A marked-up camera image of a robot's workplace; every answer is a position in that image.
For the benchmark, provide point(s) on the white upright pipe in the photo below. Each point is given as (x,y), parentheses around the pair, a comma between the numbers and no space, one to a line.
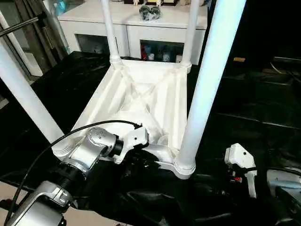
(16,47)

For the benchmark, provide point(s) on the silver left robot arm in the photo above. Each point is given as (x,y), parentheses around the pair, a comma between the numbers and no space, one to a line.
(89,150)

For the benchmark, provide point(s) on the grey metal rod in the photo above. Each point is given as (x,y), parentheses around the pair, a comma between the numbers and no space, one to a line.
(18,26)

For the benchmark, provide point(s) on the white cabinet with glass doors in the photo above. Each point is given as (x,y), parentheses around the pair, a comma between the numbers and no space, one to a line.
(94,23)

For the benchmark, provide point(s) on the grey curtain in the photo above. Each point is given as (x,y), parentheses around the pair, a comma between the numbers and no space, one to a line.
(47,35)

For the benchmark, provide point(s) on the black backdrop cloth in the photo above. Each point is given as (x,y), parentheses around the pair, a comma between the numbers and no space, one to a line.
(270,28)

